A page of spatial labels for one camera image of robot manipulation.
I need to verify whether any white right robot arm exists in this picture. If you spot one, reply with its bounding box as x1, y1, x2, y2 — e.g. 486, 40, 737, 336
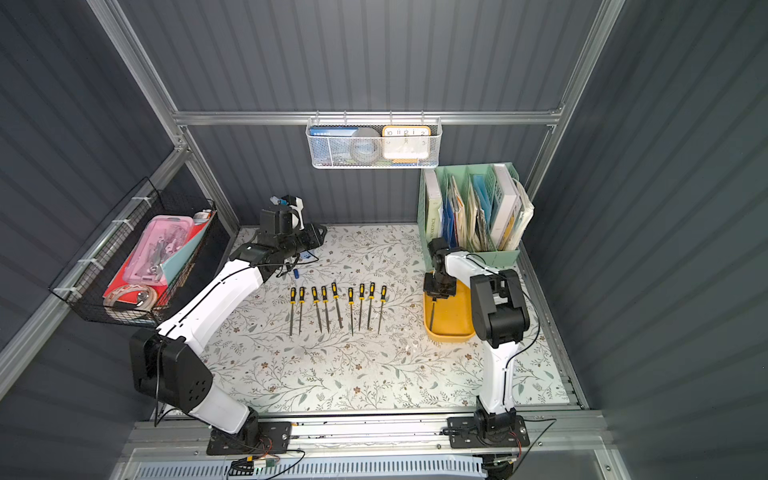
423, 238, 530, 434

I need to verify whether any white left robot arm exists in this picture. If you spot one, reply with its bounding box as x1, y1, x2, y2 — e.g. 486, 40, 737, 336
129, 195, 327, 437

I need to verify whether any yellow plastic storage tray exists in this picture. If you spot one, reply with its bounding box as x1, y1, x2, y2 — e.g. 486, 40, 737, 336
423, 282, 475, 343

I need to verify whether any green file organizer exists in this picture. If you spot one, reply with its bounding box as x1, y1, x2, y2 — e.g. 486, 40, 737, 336
417, 163, 519, 270

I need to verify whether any blue box in mesh basket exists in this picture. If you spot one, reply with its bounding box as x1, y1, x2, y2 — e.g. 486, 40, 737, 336
307, 126, 358, 166

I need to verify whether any pink plastic tool case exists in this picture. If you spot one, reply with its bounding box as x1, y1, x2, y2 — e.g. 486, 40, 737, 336
122, 215, 194, 286

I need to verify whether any white book in organizer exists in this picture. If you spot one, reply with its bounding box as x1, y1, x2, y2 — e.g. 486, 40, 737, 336
490, 164, 534, 251

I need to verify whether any grey tape roll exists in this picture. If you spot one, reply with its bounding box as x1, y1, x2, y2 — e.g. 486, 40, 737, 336
349, 127, 381, 165

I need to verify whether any red folder in basket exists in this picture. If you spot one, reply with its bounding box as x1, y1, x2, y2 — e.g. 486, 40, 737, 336
103, 209, 216, 317

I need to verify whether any yellow white clock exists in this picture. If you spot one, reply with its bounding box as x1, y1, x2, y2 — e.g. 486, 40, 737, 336
381, 125, 432, 162

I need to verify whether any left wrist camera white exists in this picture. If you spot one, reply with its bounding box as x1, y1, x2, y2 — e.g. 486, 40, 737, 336
281, 195, 304, 230

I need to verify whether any white mesh wall basket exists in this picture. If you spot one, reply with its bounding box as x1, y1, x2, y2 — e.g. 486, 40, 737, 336
305, 116, 443, 170

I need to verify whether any black wire wall basket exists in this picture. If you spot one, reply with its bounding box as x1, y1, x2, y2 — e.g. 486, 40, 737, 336
49, 180, 217, 328

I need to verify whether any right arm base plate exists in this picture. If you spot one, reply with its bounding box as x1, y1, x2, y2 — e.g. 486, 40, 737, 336
441, 413, 530, 449

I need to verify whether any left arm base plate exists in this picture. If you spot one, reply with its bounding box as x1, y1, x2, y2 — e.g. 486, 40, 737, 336
206, 421, 293, 456

